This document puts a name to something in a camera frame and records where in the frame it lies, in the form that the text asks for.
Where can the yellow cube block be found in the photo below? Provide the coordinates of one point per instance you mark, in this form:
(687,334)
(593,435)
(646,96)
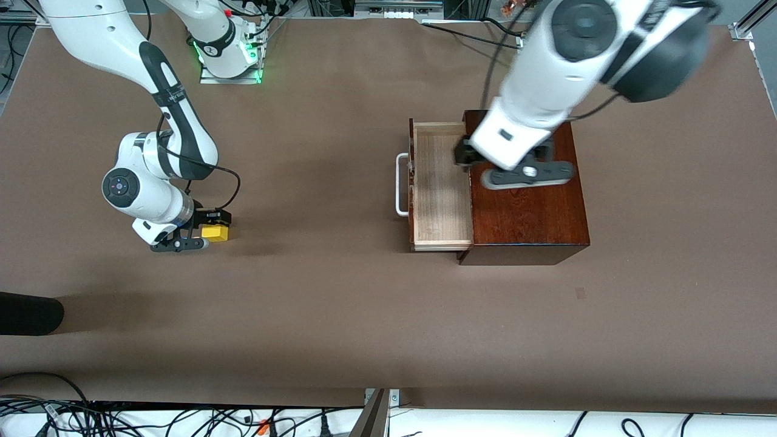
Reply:
(216,233)

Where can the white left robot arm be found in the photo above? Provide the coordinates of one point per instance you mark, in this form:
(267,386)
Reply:
(564,54)

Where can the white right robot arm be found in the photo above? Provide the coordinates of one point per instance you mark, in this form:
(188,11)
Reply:
(139,194)

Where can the dark wooden cabinet box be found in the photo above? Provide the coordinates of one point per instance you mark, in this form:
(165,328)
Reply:
(534,218)

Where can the black padded cylinder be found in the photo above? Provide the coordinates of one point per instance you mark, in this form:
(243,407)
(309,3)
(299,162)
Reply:
(30,312)

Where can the white power strip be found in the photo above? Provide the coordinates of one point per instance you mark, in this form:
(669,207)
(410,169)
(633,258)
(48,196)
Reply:
(397,13)

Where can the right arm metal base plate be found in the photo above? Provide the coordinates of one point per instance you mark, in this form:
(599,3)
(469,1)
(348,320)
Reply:
(243,79)

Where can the aluminium frame corner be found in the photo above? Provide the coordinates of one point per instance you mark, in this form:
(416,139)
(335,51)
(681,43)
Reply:
(742,30)

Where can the aluminium frame rail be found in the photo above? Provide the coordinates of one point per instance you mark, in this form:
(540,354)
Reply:
(24,19)

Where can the aluminium profile bracket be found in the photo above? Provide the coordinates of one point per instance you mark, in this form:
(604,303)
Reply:
(373,419)

